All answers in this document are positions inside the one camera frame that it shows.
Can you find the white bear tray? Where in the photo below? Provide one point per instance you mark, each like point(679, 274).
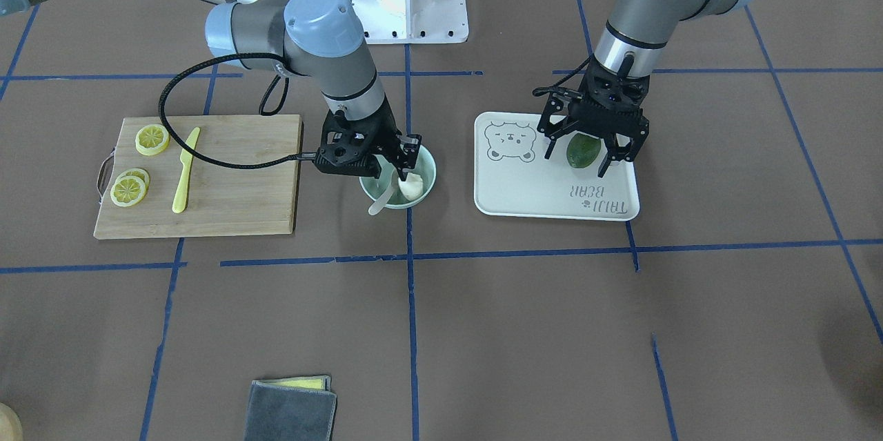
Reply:
point(512, 178)

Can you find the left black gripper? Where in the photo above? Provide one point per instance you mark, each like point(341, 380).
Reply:
point(556, 118)

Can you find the white steamed bun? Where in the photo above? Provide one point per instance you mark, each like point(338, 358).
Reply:
point(412, 187)

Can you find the white ceramic spoon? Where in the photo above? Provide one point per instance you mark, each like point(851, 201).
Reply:
point(379, 204)

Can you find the green ceramic bowl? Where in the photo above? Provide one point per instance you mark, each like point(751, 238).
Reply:
point(426, 167)

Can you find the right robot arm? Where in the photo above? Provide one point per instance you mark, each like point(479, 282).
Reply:
point(322, 39)

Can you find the upper lemon slice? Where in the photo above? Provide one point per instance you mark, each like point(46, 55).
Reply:
point(151, 140)

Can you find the middle lemon slice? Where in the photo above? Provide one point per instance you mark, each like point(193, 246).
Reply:
point(141, 173)

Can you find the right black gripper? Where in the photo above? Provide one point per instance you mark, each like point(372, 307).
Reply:
point(383, 129)

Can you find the grey folded cloth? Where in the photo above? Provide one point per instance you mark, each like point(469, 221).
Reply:
point(298, 408)

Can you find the bamboo cutting board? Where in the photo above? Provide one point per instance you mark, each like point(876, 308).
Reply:
point(221, 201)

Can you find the lower lemon slice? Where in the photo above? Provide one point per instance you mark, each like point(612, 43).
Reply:
point(128, 191)

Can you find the green avocado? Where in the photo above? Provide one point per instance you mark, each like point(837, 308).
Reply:
point(583, 150)

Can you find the lemon slice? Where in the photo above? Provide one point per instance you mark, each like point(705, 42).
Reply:
point(128, 191)
point(141, 173)
point(151, 140)

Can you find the yellow plastic knife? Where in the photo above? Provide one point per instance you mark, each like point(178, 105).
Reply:
point(180, 200)

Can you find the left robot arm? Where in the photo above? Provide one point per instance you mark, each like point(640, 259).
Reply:
point(635, 35)

